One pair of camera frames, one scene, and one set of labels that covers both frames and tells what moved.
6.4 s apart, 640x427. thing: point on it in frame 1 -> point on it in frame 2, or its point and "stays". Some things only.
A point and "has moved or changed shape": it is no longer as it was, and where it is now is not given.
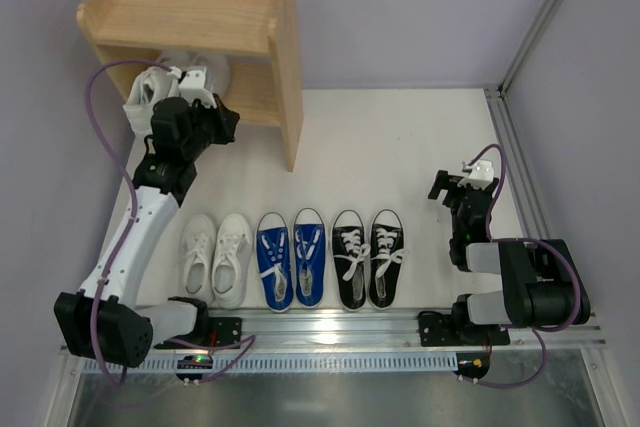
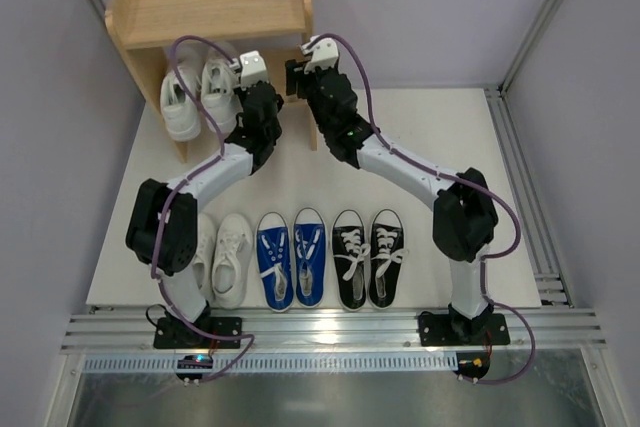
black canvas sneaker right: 386,254 stays
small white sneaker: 232,252 stays
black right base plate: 443,329 stays
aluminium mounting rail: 375,330 stays
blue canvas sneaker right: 309,252 stays
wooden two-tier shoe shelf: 143,10 has moved or changed shape
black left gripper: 220,120 -> 256,92
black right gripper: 447,186 -> 295,79
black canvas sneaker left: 350,254 stays
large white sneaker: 147,88 has moved or changed shape
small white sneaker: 197,257 stays
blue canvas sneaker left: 273,249 stays
